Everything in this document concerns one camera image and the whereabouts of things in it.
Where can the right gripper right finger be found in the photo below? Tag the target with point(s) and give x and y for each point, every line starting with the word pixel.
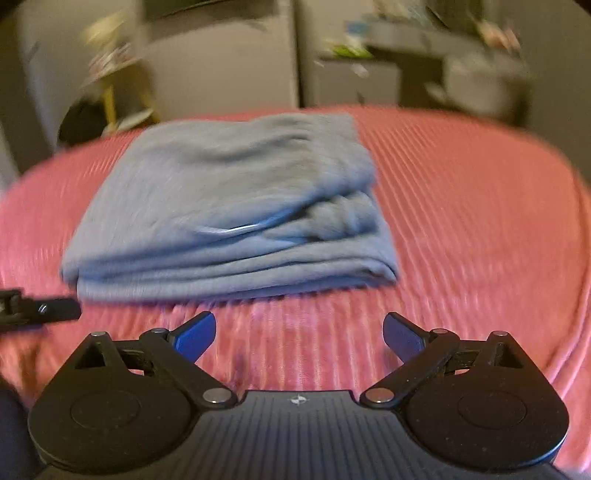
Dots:
pixel 480 405

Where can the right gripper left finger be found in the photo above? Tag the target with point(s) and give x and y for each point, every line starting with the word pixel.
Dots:
pixel 115 406

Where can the grey blue pants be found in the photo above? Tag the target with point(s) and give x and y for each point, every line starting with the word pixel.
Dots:
pixel 222 210

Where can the red ribbed bedspread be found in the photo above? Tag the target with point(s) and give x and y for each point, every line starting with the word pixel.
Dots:
pixel 492 232

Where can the black bag on floor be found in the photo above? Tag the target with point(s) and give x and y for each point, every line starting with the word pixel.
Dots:
pixel 84 121

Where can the grey upholstered chair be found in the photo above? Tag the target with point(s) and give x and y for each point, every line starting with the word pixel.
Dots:
pixel 487 84

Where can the grey bedside cabinet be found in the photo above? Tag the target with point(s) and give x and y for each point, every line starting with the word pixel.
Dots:
pixel 340 81

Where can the white floor standing unit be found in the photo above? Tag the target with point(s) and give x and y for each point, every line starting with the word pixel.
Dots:
pixel 289 13

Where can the grey vanity desk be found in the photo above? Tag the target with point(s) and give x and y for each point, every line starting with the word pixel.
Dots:
pixel 419 52

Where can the grey curtain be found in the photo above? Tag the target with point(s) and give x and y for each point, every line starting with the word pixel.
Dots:
pixel 555 39

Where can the green cloth on cabinet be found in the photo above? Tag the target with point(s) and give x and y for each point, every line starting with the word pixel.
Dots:
pixel 346 51

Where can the white blue cup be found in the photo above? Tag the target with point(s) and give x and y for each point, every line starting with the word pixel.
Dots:
pixel 355 34

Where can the wall mounted television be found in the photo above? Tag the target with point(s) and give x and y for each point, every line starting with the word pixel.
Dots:
pixel 244 10

